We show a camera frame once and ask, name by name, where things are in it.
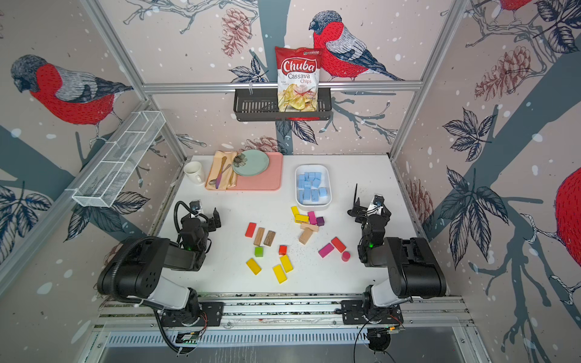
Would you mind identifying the blue rectangular block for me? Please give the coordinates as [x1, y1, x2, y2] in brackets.
[298, 188, 312, 204]

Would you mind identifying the magenta rectangular block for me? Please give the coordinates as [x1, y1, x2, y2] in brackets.
[318, 243, 334, 258]

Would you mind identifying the white wire wall shelf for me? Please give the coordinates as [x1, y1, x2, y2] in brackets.
[72, 110, 166, 207]

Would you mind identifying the yellow block front middle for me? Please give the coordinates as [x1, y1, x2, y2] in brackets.
[272, 265, 287, 284]

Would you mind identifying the yellow striped block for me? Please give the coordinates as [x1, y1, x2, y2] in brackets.
[294, 214, 310, 224]

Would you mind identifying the white rectangular plastic bin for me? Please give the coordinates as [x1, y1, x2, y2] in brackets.
[294, 164, 332, 212]

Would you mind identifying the pink plastic tray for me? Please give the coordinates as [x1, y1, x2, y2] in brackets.
[227, 152, 283, 191]

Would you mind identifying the yellow block front right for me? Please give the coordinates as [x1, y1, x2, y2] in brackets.
[280, 255, 294, 273]

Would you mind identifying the black wire wall basket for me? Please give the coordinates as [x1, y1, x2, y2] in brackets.
[233, 87, 333, 123]

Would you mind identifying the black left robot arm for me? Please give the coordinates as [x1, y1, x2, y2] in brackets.
[97, 201, 224, 328]

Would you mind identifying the pink cylinder block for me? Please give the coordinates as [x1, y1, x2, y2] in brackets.
[341, 251, 351, 262]

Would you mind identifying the green floral plate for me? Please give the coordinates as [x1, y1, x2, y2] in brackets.
[232, 150, 270, 177]

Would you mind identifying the red rectangular block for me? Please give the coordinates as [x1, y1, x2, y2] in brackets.
[245, 222, 257, 238]

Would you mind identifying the pale wood block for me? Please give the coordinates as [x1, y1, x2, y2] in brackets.
[300, 223, 319, 232]

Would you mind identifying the brown wood block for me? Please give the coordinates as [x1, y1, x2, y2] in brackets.
[263, 231, 276, 247]

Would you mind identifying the natural wood block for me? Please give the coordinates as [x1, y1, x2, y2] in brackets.
[298, 228, 314, 245]

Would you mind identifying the yellow block front left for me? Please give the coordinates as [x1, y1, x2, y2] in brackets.
[246, 258, 262, 275]

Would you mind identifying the purple handled spoon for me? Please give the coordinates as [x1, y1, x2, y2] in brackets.
[214, 156, 228, 190]

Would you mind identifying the white ceramic mug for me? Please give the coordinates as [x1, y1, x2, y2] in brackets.
[183, 161, 206, 185]

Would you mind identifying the tan wood block left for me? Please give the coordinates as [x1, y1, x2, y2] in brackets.
[254, 227, 265, 247]

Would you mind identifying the red block right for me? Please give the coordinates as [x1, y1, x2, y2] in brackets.
[331, 237, 346, 253]

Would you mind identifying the Chuba cassava chips bag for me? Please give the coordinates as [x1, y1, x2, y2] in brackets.
[275, 47, 322, 112]

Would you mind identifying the aluminium mounting rail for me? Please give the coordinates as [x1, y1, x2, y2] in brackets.
[94, 294, 473, 331]

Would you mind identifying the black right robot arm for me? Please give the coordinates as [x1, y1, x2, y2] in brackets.
[338, 191, 447, 328]

